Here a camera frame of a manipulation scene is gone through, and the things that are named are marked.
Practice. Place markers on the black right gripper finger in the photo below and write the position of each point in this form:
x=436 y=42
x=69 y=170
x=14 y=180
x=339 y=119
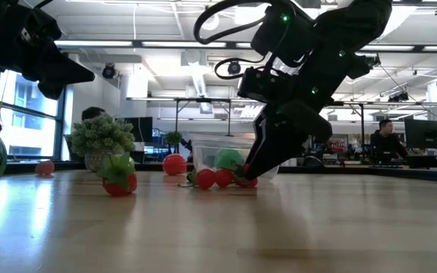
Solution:
x=258 y=125
x=287 y=132

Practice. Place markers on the green toy pear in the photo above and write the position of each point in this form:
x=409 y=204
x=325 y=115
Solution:
x=228 y=159

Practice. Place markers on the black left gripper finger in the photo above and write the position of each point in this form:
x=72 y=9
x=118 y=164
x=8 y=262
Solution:
x=68 y=72
x=51 y=91

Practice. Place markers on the black aluminium table frame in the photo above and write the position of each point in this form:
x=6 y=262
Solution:
x=21 y=167

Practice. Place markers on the black computer monitor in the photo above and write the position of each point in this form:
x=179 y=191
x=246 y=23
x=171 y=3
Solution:
x=426 y=134

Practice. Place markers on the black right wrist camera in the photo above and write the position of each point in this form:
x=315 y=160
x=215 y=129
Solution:
x=258 y=85

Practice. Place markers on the small pink toy fruit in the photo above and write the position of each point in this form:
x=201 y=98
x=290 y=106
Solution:
x=44 y=167

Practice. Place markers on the red toy cherry tomatoes vine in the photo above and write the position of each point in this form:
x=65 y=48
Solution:
x=214 y=179

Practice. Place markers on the overhead LED light bar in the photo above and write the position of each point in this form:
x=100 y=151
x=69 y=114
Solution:
x=127 y=43

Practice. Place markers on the large window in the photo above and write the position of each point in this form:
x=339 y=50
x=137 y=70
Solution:
x=29 y=113

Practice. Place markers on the small green background plant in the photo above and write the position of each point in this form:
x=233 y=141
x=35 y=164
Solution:
x=173 y=137

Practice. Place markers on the black ceiling spotlight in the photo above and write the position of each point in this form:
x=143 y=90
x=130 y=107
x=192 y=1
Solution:
x=234 y=67
x=109 y=71

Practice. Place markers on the background black metal frame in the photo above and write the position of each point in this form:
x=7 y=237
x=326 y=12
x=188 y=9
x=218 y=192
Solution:
x=177 y=121
x=362 y=125

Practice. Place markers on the clear plastic tupperware container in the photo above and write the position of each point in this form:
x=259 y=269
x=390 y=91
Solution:
x=203 y=151

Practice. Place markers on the red toy tomato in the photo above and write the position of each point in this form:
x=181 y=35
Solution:
x=174 y=164

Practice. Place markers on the green potted plant white pot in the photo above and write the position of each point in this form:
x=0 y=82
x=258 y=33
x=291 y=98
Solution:
x=101 y=134

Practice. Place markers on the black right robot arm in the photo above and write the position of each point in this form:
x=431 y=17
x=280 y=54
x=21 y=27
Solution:
x=355 y=22

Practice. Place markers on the black curved frame bracket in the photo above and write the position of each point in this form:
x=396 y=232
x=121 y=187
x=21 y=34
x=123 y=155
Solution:
x=312 y=162

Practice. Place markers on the toy strawberry large green leaves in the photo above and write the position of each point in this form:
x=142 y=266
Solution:
x=119 y=178

